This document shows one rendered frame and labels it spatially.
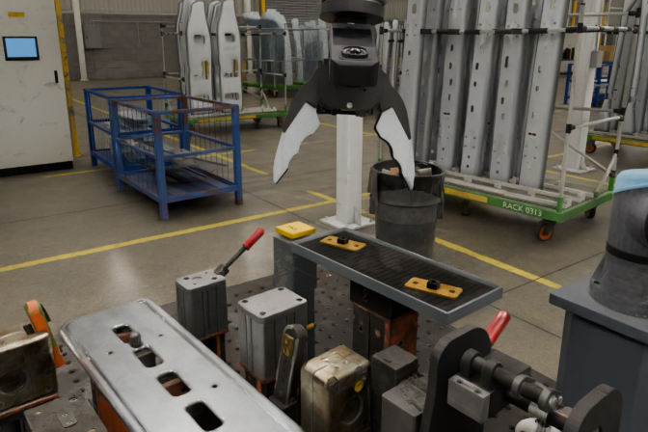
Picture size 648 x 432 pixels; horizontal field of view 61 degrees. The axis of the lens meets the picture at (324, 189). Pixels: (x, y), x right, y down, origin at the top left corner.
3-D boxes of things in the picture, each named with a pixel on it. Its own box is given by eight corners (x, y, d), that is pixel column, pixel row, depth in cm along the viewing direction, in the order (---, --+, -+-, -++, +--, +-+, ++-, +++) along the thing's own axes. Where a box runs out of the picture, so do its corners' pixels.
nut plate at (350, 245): (318, 242, 106) (318, 236, 106) (330, 236, 109) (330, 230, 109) (356, 252, 101) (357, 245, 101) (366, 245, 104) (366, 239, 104)
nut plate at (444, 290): (403, 286, 87) (403, 280, 87) (413, 278, 90) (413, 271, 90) (455, 300, 83) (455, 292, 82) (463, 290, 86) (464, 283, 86)
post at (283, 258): (275, 416, 127) (269, 235, 115) (301, 402, 132) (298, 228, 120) (294, 433, 121) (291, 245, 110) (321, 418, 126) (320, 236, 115)
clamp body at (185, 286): (176, 426, 124) (165, 278, 114) (222, 406, 131) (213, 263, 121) (198, 450, 117) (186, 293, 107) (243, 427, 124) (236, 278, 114)
